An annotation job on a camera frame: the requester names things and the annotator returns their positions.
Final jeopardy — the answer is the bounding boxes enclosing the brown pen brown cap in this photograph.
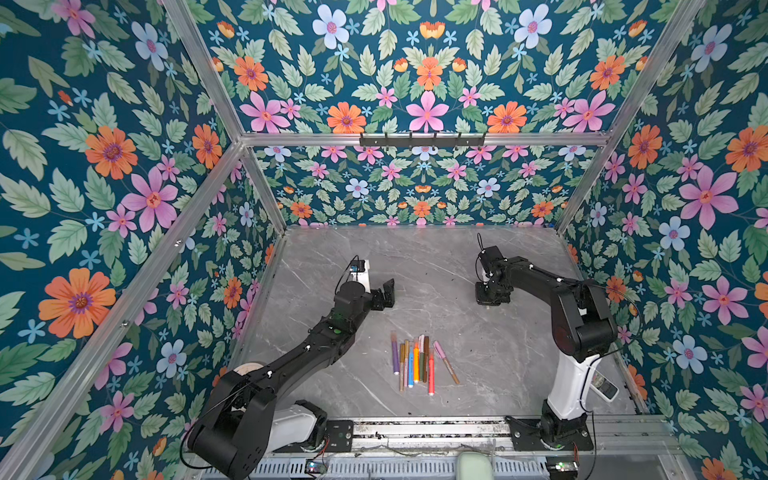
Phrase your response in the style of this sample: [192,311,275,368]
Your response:
[425,336,430,373]

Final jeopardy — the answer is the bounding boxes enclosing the brown pen body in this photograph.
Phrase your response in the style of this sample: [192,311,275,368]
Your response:
[443,357,460,385]

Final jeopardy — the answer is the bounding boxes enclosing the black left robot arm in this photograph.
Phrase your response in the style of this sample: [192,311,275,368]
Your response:
[185,279,395,479]

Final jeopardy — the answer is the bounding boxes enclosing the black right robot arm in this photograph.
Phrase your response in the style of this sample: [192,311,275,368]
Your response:
[475,246,618,449]

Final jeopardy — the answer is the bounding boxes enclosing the pink pen gold cap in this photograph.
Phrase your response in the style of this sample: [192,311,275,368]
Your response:
[401,340,410,390]

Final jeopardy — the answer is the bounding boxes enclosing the tan pen gold cap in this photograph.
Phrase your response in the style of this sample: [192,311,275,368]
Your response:
[399,343,405,392]

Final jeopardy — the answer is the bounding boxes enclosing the blue highlighter pen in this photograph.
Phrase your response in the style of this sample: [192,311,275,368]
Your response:
[408,341,415,389]

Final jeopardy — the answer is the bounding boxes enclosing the orange highlighter pen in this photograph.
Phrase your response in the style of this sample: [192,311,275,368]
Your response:
[413,339,420,385]

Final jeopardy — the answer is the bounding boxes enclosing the purple highlighter pen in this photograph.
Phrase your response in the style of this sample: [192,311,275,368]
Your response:
[390,331,401,375]

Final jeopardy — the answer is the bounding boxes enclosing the red highlighter pen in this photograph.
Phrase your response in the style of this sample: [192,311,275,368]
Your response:
[426,351,435,396]

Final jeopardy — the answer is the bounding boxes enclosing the beige round clock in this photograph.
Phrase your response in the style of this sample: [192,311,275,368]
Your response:
[233,362,263,376]

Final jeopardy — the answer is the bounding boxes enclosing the white remote control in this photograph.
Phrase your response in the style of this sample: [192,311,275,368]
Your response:
[590,371,619,403]

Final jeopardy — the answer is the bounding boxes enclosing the pale green rounded object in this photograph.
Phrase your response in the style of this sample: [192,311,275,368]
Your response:
[455,451,494,480]

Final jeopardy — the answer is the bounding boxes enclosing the black hook rail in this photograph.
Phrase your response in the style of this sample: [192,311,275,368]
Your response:
[358,132,485,149]

